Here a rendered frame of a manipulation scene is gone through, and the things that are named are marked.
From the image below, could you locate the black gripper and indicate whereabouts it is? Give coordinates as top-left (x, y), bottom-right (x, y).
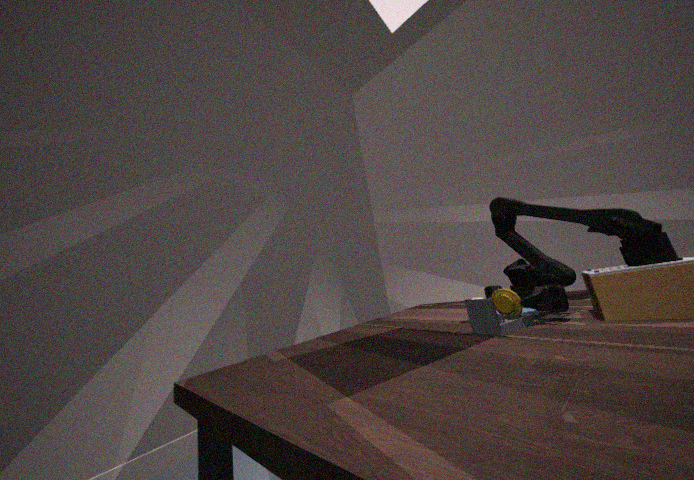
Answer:
top-left (484, 284), bottom-right (569, 312)

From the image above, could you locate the light blue rectangular mat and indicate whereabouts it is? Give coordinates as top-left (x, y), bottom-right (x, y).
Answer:
top-left (521, 308), bottom-right (541, 317)

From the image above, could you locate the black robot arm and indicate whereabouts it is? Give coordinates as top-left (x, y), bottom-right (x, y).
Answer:
top-left (489, 197), bottom-right (684, 291)

